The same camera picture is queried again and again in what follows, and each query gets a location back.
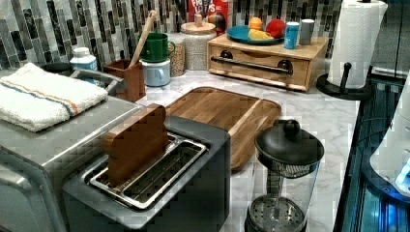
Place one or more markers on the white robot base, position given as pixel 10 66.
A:
pixel 387 168

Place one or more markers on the wooden drawer cabinet box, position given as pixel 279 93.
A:
pixel 314 53

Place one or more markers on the wooden cutting board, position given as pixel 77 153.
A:
pixel 242 116

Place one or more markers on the glass jar with grains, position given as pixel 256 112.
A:
pixel 177 57

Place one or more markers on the light blue mug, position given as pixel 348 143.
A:
pixel 156 74

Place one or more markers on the black silver toaster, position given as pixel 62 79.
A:
pixel 188 192

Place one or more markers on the brown wooden utensil holder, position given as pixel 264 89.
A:
pixel 133 77

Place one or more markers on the wooden toast slice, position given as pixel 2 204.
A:
pixel 133 144

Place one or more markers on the white jar wooden lid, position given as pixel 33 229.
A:
pixel 197 34

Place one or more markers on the green mug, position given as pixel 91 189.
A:
pixel 157 48

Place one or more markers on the teal plate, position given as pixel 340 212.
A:
pixel 240 34

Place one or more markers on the glass french press black lid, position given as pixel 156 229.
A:
pixel 285 169

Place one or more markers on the yellow banana toy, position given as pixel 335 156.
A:
pixel 258 35

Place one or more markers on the orange fruit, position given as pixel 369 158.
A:
pixel 255 23

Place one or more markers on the red cereal box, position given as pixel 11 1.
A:
pixel 218 12

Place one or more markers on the wooden spoon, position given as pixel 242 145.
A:
pixel 143 37

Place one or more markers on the red apple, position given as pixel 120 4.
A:
pixel 276 28

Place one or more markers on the blue white can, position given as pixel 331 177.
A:
pixel 291 35

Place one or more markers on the grey shaker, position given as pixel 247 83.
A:
pixel 307 26

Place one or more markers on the white blue bottle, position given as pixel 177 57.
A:
pixel 82 58

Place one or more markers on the black paper towel holder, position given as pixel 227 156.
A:
pixel 342 92

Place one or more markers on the white striped towel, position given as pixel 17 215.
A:
pixel 36 100

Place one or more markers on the silver toaster oven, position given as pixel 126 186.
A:
pixel 35 165

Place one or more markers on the white paper towel roll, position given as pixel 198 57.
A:
pixel 357 30

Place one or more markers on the dark pan with handle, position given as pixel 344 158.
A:
pixel 111 83

